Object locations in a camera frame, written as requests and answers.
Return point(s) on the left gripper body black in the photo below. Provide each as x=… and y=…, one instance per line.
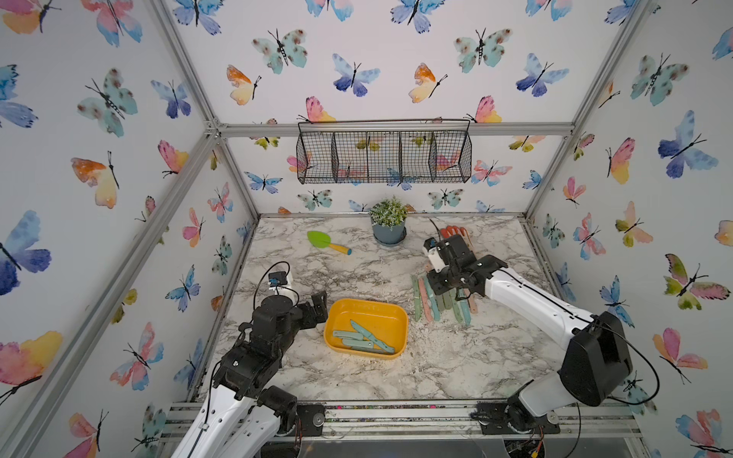
x=303, y=318

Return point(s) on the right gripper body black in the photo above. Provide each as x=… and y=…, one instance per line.
x=445, y=281

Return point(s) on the pink sheathed fruit knife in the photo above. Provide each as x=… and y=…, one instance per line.
x=426, y=303

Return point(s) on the green sheathed fruit knife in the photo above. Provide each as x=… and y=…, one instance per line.
x=416, y=299

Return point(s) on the teal ceramic sheathed knife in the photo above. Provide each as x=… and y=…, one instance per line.
x=433, y=306

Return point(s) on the yellow plastic storage tray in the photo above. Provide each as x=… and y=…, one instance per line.
x=387, y=322

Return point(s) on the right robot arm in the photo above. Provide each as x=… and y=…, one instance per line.
x=596, y=355

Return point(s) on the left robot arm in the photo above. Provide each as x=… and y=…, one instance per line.
x=243, y=411

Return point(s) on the pink sheathed knife in tray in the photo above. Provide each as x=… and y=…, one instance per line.
x=472, y=305

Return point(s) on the red and pink glove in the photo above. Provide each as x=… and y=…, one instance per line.
x=453, y=230

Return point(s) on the potted green plant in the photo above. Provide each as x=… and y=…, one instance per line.
x=388, y=220

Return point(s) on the green toy garden trowel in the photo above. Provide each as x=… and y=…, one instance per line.
x=322, y=240

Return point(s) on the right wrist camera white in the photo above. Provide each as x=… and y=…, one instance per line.
x=432, y=251

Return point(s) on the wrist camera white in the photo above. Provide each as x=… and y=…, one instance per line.
x=279, y=283
x=432, y=251

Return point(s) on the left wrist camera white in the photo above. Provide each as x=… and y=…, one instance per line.
x=279, y=283

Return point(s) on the black wire wall basket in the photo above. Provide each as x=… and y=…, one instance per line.
x=383, y=152

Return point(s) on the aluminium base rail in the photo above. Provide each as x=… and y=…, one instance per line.
x=456, y=419

